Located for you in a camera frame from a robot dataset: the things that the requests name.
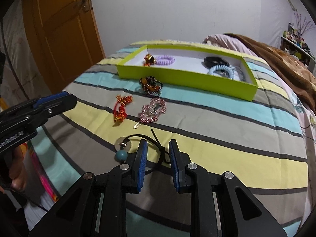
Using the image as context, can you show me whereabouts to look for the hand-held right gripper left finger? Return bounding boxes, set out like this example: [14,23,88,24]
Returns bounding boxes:
[28,139,148,237]

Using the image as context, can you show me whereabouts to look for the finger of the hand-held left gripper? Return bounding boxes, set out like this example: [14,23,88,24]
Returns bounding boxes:
[33,91,70,109]
[37,94,77,126]

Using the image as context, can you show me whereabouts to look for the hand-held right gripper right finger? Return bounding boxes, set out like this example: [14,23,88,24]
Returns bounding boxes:
[169,139,288,237]

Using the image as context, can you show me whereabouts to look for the black teal bead hair tie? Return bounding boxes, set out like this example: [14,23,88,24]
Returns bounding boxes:
[115,129,174,166]

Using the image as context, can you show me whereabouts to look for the shallow green cardboard box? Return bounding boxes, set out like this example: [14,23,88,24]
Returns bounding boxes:
[117,44,259,102]

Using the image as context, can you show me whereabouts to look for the purple coil hair tie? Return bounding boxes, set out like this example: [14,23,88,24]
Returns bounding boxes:
[155,55,175,66]

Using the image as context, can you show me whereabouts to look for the light blue coil hair tie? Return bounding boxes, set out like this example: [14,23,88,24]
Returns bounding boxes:
[207,64,235,80]

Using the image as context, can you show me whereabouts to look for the black smart wristband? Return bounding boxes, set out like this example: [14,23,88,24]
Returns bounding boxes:
[203,56,230,69]

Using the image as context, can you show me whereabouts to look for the grey looped cord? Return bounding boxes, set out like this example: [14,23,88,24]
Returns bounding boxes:
[231,66,248,82]

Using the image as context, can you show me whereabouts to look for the person's left hand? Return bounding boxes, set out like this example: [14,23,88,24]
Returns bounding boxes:
[10,143,26,192]

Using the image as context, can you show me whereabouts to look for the striped bed sheet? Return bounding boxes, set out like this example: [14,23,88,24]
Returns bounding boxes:
[30,39,309,237]

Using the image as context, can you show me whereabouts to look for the translucent plastic sheet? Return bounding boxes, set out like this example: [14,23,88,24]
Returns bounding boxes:
[0,0,36,105]

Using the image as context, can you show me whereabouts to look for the pink rhinestone hair clip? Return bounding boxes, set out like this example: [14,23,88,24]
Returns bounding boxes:
[134,98,166,129]

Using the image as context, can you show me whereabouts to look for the wooden door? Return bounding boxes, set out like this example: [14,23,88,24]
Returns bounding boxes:
[22,0,106,94]

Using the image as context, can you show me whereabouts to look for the pink quilt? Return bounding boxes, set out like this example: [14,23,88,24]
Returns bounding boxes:
[202,33,248,53]

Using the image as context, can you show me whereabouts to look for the brown plush blanket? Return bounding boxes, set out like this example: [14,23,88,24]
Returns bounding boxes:
[223,33,316,115]

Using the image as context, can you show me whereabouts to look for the cluttered white shelf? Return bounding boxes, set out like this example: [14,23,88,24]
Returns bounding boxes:
[280,22,316,68]

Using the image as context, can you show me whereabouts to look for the dried branches in vase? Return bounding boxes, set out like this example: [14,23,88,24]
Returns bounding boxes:
[293,12,312,38]

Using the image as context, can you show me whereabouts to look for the dark beaded amber hair tie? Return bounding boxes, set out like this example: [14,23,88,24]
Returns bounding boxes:
[138,76,165,97]

